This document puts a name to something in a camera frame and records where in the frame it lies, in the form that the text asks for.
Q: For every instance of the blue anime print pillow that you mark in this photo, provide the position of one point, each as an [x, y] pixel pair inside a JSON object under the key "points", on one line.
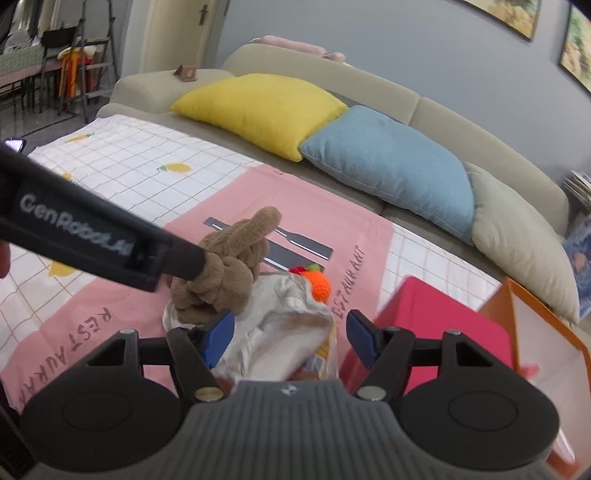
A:
{"points": [[578, 247]]}

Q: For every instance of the orange knitted fruit toy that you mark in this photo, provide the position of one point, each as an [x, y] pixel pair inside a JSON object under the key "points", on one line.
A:
{"points": [[321, 288]]}

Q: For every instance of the metal rack with orange items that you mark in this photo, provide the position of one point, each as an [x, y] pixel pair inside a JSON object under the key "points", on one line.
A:
{"points": [[88, 65]]}

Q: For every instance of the brown plush toy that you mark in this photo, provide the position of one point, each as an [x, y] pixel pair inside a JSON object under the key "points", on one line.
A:
{"points": [[232, 263]]}

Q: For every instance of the pink plush on sofa back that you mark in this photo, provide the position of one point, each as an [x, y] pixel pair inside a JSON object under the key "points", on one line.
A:
{"points": [[302, 47]]}

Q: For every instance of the beige sofa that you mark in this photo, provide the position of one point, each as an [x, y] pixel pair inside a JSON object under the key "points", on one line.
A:
{"points": [[149, 96]]}

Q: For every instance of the smartphone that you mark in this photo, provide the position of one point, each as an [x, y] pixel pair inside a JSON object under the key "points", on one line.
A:
{"points": [[15, 144]]}

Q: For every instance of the grey-green cushion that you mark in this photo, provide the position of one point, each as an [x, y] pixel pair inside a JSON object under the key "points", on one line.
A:
{"points": [[511, 233]]}

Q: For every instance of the yellow cushion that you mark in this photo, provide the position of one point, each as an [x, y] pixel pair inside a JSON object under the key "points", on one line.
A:
{"points": [[276, 113]]}

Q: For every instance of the blue cushion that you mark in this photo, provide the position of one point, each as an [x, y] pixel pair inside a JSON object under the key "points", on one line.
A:
{"points": [[398, 164]]}

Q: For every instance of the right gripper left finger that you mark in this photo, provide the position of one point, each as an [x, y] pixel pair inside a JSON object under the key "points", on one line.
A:
{"points": [[194, 352]]}

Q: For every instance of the silver foil bag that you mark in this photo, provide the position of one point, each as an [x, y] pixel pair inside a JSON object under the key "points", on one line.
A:
{"points": [[282, 334]]}

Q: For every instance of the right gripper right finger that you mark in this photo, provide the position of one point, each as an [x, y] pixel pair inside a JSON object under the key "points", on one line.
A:
{"points": [[385, 353]]}

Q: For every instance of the framed landscape picture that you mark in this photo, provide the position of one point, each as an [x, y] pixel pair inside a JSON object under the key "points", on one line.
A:
{"points": [[520, 16]]}

